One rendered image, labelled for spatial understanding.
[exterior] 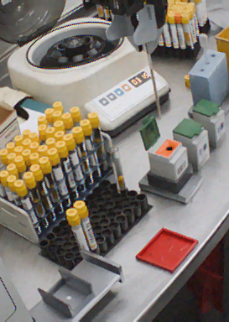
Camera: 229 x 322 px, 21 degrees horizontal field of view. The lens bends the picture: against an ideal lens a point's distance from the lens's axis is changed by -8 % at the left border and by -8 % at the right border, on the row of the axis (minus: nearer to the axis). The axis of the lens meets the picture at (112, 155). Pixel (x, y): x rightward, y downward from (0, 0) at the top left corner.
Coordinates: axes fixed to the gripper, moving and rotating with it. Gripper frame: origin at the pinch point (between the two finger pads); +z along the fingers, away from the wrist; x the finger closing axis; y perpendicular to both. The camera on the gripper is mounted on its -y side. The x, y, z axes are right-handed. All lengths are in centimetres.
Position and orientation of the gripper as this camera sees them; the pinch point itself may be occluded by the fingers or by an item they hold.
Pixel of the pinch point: (146, 43)
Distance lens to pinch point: 84.9
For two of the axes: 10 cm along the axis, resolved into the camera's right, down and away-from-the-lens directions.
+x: 8.0, 2.6, -5.3
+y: -5.7, 5.9, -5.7
